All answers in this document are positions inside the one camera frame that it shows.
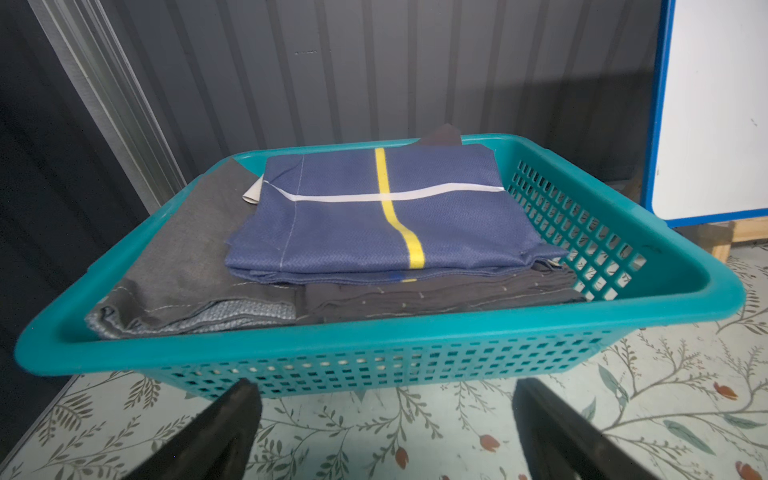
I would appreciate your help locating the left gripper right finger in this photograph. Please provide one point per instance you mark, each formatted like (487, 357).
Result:
(558, 443)

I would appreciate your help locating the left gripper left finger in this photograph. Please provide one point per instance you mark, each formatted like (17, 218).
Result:
(215, 445)

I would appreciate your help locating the dark checked pillowcase front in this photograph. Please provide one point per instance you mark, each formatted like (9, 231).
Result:
(542, 284)

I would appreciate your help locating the navy yellow striped pillowcase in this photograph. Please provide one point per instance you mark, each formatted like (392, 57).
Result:
(385, 215)

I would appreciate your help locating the plain grey pillowcase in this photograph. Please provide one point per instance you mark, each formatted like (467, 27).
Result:
(180, 284)

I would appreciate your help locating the teal plastic laundry basket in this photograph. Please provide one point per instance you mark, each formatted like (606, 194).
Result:
(634, 270)

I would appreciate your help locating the blue framed whiteboard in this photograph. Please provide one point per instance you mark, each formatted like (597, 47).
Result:
(706, 159)

